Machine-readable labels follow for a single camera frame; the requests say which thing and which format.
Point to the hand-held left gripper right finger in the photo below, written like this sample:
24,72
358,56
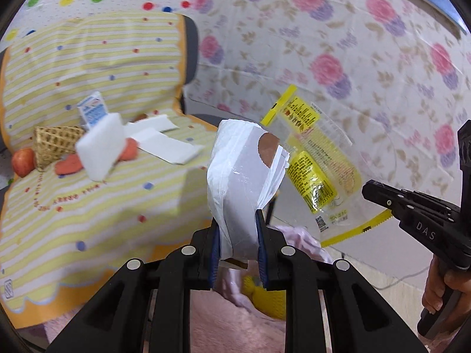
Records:
262,253

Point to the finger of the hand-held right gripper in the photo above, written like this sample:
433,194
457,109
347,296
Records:
382,196

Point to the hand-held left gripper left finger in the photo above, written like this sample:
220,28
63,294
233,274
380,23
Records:
215,261

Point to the white plastic bag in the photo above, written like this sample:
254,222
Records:
235,191

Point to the clear yellow snack wrapper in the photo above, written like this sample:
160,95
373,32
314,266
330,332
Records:
312,169

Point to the person's right hand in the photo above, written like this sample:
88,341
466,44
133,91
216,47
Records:
436,290

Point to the yellow bin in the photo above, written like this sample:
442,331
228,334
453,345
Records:
266,301

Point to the pink fluffy carpet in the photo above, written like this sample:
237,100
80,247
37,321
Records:
220,331

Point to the white folded paper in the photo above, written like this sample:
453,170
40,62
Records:
165,143

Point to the orange toy carrot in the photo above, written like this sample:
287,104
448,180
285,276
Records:
129,150
68,165

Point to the yellow striped dotted cloth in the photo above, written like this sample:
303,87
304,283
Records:
73,220

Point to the pink floral sheet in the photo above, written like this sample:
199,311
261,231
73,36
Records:
331,44

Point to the white foam block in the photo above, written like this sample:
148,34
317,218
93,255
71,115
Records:
101,147

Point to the small blue white carton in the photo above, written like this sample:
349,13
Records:
92,112

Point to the woven tan basket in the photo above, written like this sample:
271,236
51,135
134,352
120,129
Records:
55,143

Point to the red apple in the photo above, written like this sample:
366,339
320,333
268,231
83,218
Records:
22,161

